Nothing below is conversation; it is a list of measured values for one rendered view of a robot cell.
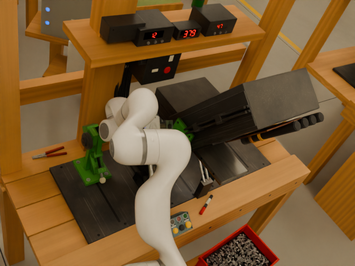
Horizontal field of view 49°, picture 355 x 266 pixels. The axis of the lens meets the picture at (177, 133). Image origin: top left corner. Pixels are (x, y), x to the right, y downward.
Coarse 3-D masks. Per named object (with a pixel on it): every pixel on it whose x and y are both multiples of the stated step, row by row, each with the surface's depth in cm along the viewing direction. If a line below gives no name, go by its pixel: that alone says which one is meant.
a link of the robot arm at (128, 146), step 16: (128, 96) 118; (144, 96) 112; (128, 112) 119; (144, 112) 109; (128, 128) 104; (112, 144) 103; (128, 144) 102; (144, 144) 103; (128, 160) 103; (144, 160) 105
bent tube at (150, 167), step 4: (168, 120) 167; (172, 120) 168; (160, 124) 170; (164, 124) 168; (168, 124) 167; (172, 124) 168; (160, 128) 170; (164, 128) 168; (168, 128) 170; (172, 128) 168; (148, 168) 177; (152, 168) 176; (148, 172) 177; (152, 172) 176
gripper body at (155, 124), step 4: (156, 116) 162; (152, 120) 160; (156, 120) 161; (148, 124) 158; (152, 124) 160; (156, 124) 161; (144, 128) 157; (148, 128) 158; (152, 128) 160; (156, 128) 161
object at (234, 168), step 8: (216, 144) 182; (224, 144) 184; (200, 152) 176; (208, 152) 177; (216, 152) 178; (224, 152) 180; (200, 160) 176; (208, 160) 173; (216, 160) 175; (224, 160) 176; (232, 160) 177; (208, 168) 172; (216, 168) 171; (224, 168) 173; (232, 168) 174; (240, 168) 175; (216, 176) 169; (224, 176) 169; (232, 176) 171
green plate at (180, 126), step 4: (176, 120) 167; (180, 120) 166; (176, 124) 167; (180, 124) 166; (184, 124) 165; (176, 128) 167; (180, 128) 166; (184, 128) 164; (184, 132) 164; (188, 136) 163; (192, 136) 161
